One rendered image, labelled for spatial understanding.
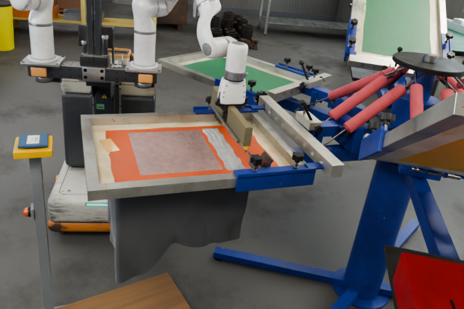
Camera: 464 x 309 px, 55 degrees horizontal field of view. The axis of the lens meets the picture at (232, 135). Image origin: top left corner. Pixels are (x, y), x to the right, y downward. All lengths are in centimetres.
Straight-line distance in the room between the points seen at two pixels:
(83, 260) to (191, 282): 62
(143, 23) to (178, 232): 90
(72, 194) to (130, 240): 111
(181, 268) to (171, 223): 99
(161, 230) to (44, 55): 95
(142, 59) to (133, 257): 87
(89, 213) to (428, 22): 239
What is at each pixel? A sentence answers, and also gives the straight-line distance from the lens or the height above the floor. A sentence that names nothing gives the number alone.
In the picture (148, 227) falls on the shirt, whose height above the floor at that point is 77.
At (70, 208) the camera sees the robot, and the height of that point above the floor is 22.
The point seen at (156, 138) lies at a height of 96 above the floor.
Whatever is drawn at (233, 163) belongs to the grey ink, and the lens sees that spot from 165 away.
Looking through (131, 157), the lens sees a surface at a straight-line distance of 167.
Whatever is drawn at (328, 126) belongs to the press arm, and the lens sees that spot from 191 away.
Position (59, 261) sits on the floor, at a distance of 270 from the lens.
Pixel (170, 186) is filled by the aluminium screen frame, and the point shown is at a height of 98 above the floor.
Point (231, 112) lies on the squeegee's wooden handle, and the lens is 166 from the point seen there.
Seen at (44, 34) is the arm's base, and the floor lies 126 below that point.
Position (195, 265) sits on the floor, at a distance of 263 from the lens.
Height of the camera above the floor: 176
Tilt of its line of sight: 25 degrees down
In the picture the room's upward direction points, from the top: 7 degrees clockwise
